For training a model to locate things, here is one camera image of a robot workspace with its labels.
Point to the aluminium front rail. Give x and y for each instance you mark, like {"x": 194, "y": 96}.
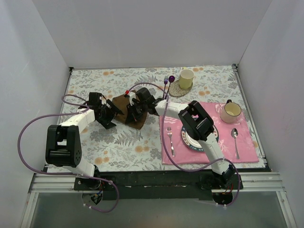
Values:
{"x": 252, "y": 182}

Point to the floral tablecloth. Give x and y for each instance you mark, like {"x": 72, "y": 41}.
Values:
{"x": 123, "y": 148}

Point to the white plate green rim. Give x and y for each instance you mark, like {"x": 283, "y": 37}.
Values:
{"x": 193, "y": 144}

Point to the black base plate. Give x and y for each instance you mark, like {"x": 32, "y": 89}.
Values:
{"x": 130, "y": 185}

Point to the purple plastic fork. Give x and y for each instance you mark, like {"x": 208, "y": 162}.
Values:
{"x": 166, "y": 79}

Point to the purple plastic spoon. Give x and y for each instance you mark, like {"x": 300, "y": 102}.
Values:
{"x": 171, "y": 79}

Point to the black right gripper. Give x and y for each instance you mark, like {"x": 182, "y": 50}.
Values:
{"x": 132, "y": 112}

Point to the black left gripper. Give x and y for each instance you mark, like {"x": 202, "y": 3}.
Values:
{"x": 107, "y": 116}

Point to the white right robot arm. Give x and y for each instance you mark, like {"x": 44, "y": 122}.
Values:
{"x": 198, "y": 124}

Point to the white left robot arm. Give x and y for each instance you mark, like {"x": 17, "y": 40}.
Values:
{"x": 63, "y": 146}

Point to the speckled round coaster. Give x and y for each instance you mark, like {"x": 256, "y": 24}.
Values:
{"x": 176, "y": 91}

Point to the silver metal fork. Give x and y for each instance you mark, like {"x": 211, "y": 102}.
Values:
{"x": 169, "y": 133}

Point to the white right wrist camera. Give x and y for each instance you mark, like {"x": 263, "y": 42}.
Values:
{"x": 131, "y": 96}

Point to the brown cloth napkin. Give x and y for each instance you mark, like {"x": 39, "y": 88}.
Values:
{"x": 121, "y": 102}

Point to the pink floral placemat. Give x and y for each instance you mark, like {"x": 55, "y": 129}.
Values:
{"x": 185, "y": 155}

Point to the silver metal spoon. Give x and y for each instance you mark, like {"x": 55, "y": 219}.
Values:
{"x": 234, "y": 134}

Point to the cream mug dark rim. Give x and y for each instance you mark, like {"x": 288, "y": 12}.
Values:
{"x": 230, "y": 112}

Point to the pale yellow cup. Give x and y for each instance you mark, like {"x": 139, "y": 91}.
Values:
{"x": 186, "y": 78}

